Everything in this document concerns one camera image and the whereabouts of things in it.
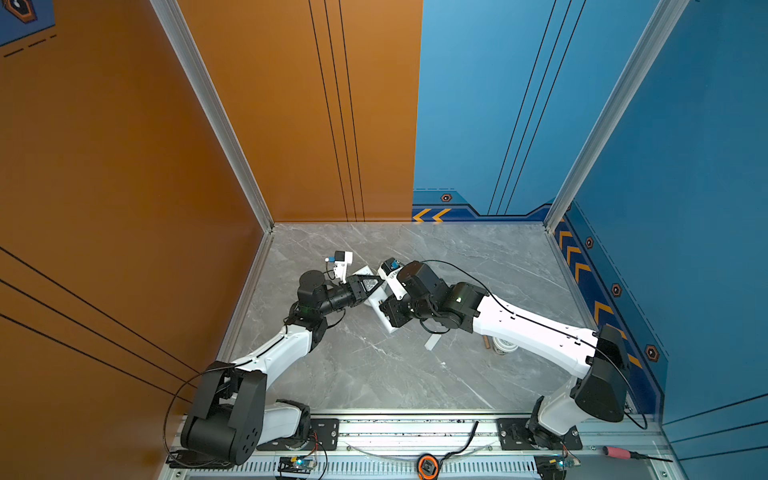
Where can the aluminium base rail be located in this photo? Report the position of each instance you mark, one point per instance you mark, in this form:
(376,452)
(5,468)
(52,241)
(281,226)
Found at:
(469,444)

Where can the green circuit board left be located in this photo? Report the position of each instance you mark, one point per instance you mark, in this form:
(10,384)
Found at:
(297,467)

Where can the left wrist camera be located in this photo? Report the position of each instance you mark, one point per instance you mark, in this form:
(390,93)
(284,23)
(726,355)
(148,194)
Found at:
(339,263)

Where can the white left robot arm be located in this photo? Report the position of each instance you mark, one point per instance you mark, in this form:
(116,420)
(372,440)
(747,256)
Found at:
(229,417)

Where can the aluminium corner post right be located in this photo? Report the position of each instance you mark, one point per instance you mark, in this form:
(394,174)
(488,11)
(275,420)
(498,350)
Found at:
(653,38)

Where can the white remote with QR label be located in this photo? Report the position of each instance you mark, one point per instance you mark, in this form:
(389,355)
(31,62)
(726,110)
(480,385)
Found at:
(378,297)

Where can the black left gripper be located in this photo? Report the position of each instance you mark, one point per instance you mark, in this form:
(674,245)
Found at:
(355,290)

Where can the pink handled screwdriver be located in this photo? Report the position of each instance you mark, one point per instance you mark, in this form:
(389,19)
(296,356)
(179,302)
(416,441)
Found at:
(623,454)

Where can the aluminium corner post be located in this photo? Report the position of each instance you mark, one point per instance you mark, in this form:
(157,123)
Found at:
(177,31)
(653,38)

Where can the aluminium corner post left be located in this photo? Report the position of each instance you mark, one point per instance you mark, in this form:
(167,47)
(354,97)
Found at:
(177,31)

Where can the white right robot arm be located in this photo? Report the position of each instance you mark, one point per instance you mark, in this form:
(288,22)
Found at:
(597,361)

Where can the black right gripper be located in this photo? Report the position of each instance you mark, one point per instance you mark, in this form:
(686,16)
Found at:
(390,309)

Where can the circuit board right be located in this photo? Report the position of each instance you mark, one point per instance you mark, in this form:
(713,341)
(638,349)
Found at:
(555,467)

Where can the orange black tape measure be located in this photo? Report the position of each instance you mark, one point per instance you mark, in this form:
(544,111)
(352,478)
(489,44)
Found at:
(427,467)

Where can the white lidded cup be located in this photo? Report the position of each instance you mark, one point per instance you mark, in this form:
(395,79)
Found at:
(503,347)

